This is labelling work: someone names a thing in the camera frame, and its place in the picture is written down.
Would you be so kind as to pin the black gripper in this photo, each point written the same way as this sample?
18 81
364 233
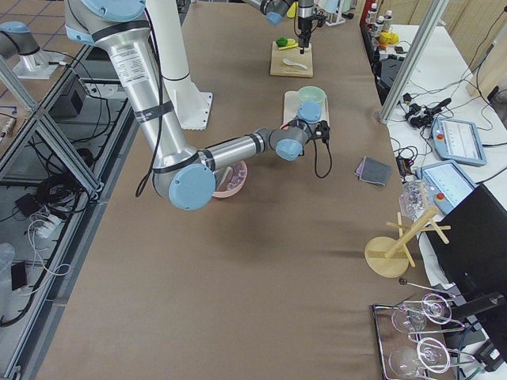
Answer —
303 24
304 126

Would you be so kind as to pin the white ceramic spoon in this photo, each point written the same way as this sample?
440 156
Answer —
291 63

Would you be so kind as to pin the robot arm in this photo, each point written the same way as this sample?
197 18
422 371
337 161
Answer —
275 10
144 42

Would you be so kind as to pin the green bowl stack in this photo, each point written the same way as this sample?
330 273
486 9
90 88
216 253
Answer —
311 93

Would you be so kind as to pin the pink bowl with ice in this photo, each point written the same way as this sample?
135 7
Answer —
236 183

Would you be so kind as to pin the yellow plastic knife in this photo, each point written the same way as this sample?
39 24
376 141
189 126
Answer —
287 47

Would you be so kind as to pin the green toy lime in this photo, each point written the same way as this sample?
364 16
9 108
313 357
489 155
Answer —
281 42

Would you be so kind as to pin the white serving tray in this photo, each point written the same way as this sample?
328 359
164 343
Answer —
301 118

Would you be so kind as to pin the bamboo cutting board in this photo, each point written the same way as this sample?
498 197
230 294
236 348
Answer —
277 68

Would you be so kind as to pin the grey folded cloth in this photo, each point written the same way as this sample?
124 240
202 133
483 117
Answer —
373 172

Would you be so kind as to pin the clear glass mug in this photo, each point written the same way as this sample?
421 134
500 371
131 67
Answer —
414 198

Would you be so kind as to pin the metal ice scoop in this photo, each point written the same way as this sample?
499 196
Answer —
223 176

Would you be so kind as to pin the upper teach pendant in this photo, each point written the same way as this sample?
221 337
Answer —
458 140

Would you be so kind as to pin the teach pendant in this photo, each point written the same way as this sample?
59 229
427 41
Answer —
458 140
449 184

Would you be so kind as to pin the lower teach pendant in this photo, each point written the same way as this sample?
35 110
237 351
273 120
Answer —
449 184

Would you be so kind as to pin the wooden mug tree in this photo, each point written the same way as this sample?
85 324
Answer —
391 258

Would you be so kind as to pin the black monitor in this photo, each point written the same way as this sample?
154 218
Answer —
475 257

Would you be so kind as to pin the upper wine glass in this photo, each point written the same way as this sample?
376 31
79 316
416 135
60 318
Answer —
413 316

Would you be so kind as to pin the wine glass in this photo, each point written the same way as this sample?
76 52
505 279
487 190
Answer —
427 358
413 316

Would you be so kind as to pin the lower wine glass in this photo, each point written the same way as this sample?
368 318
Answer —
427 358

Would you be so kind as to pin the aluminium frame post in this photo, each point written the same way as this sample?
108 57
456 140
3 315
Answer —
421 39

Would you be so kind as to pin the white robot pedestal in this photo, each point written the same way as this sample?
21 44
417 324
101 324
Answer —
191 105

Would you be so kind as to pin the black wire glass rack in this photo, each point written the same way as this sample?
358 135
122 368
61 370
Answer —
410 340

